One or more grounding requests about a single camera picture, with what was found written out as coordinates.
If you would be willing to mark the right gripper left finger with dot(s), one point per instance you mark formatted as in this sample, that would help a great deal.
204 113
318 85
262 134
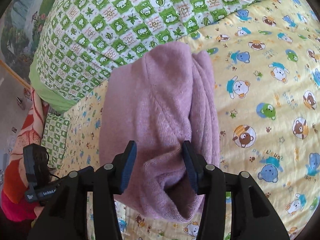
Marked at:
64 215

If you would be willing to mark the pink knit sweater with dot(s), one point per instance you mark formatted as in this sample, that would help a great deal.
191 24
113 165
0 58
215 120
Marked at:
159 101

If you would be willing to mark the red orange floral blanket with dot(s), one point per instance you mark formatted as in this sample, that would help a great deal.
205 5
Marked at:
13 202

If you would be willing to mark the green checkered small pillow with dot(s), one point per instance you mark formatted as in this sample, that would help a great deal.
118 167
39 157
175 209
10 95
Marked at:
54 139

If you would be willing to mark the green checkered print blanket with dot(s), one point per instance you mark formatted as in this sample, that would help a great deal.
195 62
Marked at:
82 41

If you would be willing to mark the yellow bear print quilt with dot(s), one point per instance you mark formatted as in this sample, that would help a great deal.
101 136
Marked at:
266 70

